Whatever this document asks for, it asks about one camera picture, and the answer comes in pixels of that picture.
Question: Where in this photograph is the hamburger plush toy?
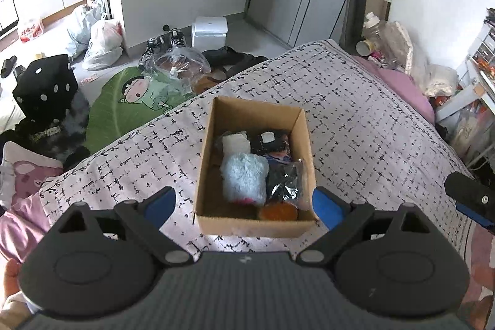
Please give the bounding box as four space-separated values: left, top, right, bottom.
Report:
258 202 299 221

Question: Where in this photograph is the grey blue patterned pouch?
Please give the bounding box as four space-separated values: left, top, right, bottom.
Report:
266 160 304 208

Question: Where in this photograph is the brown cardboard box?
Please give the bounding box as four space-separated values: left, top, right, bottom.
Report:
194 96 316 238

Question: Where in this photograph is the black lace white item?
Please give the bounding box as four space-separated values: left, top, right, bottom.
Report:
249 130 290 155

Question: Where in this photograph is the white foam cube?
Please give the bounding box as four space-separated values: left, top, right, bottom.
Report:
222 131 251 156

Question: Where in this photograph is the blue tissue pack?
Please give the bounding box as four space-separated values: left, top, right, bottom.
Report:
264 152 293 164

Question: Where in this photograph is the person left hand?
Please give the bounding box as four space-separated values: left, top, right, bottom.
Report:
3 259 21 299

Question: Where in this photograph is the green cartoon leaf mat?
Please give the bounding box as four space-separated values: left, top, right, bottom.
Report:
84 67 194 154

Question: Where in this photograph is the pink cartoon cushion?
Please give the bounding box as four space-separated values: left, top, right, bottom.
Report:
1 142 63 209

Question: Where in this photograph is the white desk shelf unit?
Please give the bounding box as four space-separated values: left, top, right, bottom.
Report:
435 8 494 171

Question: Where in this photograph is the pink pillow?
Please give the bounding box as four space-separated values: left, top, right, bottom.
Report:
352 56 435 125

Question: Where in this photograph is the clear plastic bag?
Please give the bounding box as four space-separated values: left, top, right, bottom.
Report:
139 47 211 92

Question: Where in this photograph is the black dice cushion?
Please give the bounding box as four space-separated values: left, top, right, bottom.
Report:
13 54 78 124

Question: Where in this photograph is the paper cup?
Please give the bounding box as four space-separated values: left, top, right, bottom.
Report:
356 38 376 58

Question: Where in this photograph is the white plastic trash bag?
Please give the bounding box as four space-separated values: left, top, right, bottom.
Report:
82 19 123 71

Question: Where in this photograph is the clear plastic bottle white cap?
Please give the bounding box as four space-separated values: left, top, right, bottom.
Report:
363 12 387 54

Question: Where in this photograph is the white small bin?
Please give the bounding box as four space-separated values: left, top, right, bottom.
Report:
191 17 228 52

